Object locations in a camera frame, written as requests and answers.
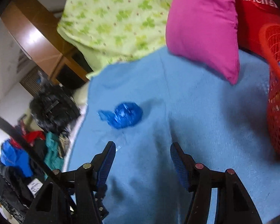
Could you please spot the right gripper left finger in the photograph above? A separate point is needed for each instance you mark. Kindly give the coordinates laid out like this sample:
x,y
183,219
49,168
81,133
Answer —
x,y
74,196

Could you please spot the green clover quilt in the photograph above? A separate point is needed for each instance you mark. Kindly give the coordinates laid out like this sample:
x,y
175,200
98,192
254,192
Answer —
x,y
112,31

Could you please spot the teal garment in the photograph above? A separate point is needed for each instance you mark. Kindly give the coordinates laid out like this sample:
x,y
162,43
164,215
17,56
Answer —
x,y
57,147

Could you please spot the red gift bag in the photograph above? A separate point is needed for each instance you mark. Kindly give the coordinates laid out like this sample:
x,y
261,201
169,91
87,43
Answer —
x,y
252,16

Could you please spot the magenta pillow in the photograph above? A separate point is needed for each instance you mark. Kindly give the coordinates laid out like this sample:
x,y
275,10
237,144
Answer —
x,y
205,31

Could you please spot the bright blue garment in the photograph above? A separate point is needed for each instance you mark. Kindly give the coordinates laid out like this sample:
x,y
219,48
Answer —
x,y
17,158

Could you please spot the red plastic mesh basket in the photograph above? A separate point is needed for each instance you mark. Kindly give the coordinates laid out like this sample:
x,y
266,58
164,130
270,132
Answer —
x,y
270,42

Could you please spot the wooden bed frame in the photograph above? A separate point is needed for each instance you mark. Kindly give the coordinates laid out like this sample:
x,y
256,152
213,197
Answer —
x,y
35,29

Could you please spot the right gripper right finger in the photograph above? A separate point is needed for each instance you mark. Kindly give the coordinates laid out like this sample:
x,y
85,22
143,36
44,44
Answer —
x,y
234,204

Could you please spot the red garment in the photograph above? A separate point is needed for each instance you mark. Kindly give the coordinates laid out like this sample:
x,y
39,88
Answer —
x,y
32,136

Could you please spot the blue plastic bag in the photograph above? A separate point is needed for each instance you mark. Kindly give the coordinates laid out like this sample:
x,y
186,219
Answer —
x,y
125,115

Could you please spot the blue bed blanket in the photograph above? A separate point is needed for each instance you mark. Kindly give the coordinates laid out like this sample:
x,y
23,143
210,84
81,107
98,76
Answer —
x,y
220,125

